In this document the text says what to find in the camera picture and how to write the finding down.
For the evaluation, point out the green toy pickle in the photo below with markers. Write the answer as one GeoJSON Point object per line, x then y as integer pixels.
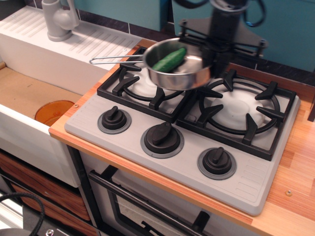
{"type": "Point", "coordinates": [171, 61]}

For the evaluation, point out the black burner grate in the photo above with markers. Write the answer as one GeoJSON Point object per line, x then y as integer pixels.
{"type": "Point", "coordinates": [130, 86]}
{"type": "Point", "coordinates": [240, 112]}

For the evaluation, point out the upper wooden drawer front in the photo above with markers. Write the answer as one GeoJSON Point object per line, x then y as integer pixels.
{"type": "Point", "coordinates": [40, 183]}

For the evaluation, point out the small stainless steel pan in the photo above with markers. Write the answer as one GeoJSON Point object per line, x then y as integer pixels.
{"type": "Point", "coordinates": [192, 73]}

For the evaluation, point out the black oven door handle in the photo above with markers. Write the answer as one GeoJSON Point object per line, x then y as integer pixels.
{"type": "Point", "coordinates": [127, 205]}

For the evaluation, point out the orange plastic sink drain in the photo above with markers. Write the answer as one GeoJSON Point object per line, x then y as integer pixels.
{"type": "Point", "coordinates": [49, 113]}

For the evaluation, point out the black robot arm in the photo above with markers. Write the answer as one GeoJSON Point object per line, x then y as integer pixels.
{"type": "Point", "coordinates": [234, 9]}

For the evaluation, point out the black middle stove knob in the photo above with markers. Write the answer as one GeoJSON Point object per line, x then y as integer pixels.
{"type": "Point", "coordinates": [162, 141]}

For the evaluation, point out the toy oven door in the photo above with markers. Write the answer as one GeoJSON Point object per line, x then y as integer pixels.
{"type": "Point", "coordinates": [187, 212]}

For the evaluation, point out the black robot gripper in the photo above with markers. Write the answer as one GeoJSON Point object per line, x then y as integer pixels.
{"type": "Point", "coordinates": [222, 35]}

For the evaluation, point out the teal wall cabinet left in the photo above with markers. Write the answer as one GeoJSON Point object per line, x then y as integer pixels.
{"type": "Point", "coordinates": [151, 14]}

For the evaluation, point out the black right stove knob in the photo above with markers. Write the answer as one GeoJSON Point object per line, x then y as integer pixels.
{"type": "Point", "coordinates": [217, 163]}

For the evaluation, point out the black left burner grate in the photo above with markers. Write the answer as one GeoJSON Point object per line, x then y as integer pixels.
{"type": "Point", "coordinates": [130, 86]}

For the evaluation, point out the black right burner grate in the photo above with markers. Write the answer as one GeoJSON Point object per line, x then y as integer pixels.
{"type": "Point", "coordinates": [240, 112]}

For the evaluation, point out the black left stove knob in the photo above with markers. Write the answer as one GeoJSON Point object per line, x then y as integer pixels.
{"type": "Point", "coordinates": [114, 121]}

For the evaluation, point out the black stove knob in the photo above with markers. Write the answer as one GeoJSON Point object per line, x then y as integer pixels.
{"type": "Point", "coordinates": [162, 141]}
{"type": "Point", "coordinates": [114, 121]}
{"type": "Point", "coordinates": [217, 163]}

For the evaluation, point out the grey toy faucet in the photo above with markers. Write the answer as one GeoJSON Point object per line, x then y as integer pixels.
{"type": "Point", "coordinates": [59, 22]}

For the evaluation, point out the white toy sink unit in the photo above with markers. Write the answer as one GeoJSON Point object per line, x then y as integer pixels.
{"type": "Point", "coordinates": [35, 71]}

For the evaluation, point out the lower wooden drawer front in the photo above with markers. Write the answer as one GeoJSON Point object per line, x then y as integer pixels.
{"type": "Point", "coordinates": [76, 218]}

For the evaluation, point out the wooden drawer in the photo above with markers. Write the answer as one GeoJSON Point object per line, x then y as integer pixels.
{"type": "Point", "coordinates": [40, 183]}
{"type": "Point", "coordinates": [76, 218]}

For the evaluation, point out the grey toy stove top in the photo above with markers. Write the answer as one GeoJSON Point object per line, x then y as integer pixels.
{"type": "Point", "coordinates": [246, 190]}

